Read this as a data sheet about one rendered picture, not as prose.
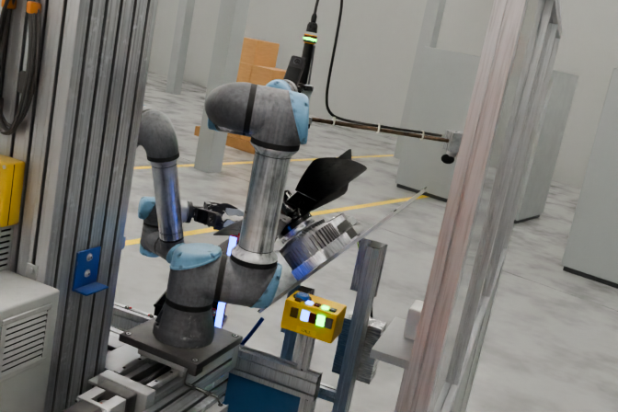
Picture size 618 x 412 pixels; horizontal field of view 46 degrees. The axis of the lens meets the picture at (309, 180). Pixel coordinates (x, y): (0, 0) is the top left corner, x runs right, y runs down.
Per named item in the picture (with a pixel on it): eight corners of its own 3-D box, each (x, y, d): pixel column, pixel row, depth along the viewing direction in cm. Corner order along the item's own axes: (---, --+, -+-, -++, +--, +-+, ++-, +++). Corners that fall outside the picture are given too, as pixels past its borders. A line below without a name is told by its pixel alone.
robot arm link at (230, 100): (193, 121, 163) (206, 137, 212) (243, 131, 164) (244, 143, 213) (202, 70, 163) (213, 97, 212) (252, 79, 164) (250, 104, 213)
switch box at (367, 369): (375, 375, 278) (387, 321, 273) (369, 384, 269) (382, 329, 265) (337, 363, 282) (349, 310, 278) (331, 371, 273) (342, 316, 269)
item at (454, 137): (465, 154, 271) (471, 131, 269) (474, 157, 264) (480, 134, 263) (440, 150, 268) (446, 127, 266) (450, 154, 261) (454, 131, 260)
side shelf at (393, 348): (456, 343, 268) (458, 336, 268) (440, 380, 234) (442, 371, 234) (393, 324, 275) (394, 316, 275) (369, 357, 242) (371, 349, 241)
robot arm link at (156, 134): (186, 113, 214) (199, 261, 232) (165, 106, 222) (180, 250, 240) (151, 121, 207) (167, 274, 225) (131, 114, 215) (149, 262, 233)
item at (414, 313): (456, 337, 266) (463, 309, 263) (449, 352, 250) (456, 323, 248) (410, 323, 271) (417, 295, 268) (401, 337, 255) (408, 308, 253)
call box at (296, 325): (340, 337, 218) (347, 304, 215) (330, 349, 208) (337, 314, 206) (291, 321, 222) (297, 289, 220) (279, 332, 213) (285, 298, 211)
